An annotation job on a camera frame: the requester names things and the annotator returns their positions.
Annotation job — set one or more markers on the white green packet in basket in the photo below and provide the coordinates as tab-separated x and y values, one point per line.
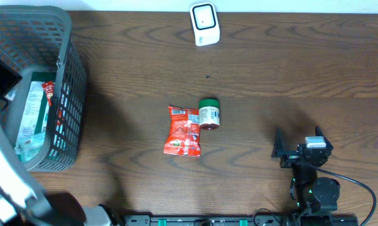
35	110

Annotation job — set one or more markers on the red snack packet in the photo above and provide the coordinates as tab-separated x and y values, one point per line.
184	136

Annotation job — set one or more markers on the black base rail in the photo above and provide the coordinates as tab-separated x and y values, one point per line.
258	220

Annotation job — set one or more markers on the teal packet in basket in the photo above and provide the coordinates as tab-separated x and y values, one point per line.
28	147

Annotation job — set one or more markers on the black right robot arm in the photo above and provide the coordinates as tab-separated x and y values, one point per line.
313	193

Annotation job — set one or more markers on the green lid spice jar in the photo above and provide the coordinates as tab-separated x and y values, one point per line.
209	114

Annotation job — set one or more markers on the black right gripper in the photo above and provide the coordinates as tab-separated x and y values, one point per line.
278	152

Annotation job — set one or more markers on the white barcode scanner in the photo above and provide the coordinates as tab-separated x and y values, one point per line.
205	24

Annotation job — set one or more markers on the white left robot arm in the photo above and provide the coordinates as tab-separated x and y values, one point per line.
23	201

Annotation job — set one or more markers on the small red sachet in basket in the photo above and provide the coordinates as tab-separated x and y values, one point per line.
48	88

